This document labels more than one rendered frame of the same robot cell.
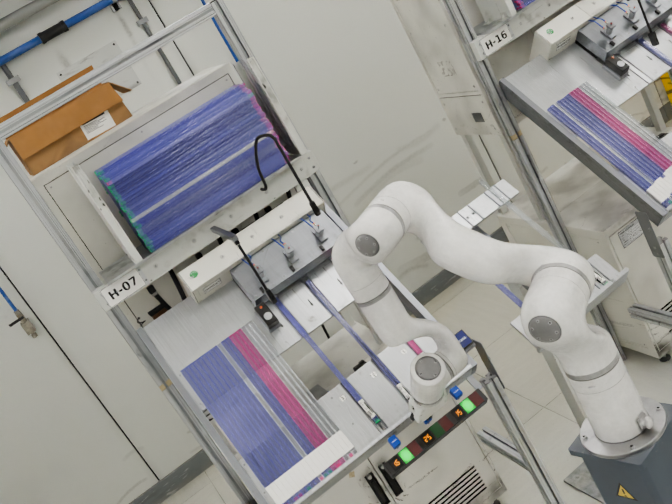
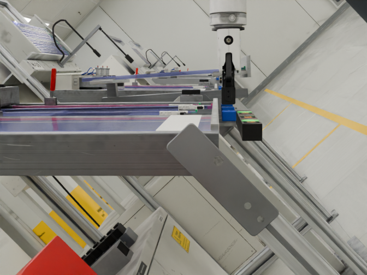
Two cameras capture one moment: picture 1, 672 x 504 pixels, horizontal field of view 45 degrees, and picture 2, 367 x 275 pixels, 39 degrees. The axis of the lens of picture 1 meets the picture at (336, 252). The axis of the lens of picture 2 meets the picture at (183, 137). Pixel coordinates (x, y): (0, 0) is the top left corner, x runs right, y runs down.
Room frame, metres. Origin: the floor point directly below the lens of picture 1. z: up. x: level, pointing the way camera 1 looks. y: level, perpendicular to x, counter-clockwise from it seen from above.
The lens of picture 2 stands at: (1.57, 1.15, 0.78)
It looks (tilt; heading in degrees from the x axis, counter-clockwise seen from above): 3 degrees down; 293
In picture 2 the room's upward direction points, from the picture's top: 44 degrees counter-clockwise
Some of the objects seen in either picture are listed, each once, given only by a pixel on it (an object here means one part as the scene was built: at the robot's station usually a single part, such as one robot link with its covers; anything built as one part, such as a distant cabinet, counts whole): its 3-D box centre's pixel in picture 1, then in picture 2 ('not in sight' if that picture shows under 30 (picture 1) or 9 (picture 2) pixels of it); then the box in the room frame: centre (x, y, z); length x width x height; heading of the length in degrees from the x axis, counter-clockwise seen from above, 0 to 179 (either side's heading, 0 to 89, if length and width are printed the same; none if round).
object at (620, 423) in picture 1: (607, 395); not in sight; (1.49, -0.35, 0.79); 0.19 x 0.19 x 0.18
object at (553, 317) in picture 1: (566, 327); not in sight; (1.46, -0.33, 1.00); 0.19 x 0.12 x 0.24; 140
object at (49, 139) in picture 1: (94, 101); not in sight; (2.68, 0.42, 1.82); 0.68 x 0.30 x 0.20; 106
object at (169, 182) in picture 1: (194, 165); not in sight; (2.43, 0.23, 1.52); 0.51 x 0.13 x 0.27; 106
